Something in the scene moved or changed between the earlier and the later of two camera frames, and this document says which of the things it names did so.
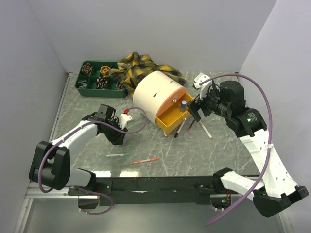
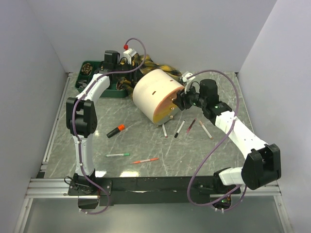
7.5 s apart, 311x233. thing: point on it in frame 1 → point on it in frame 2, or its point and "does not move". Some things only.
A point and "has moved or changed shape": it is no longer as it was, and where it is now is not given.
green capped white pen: x=118 y=155 does not move
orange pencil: x=150 y=159 does not move
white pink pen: x=205 y=130 does not move
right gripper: x=194 y=107 → x=181 y=97
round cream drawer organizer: x=157 y=96 has moved or changed shape
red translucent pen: x=191 y=125 does not move
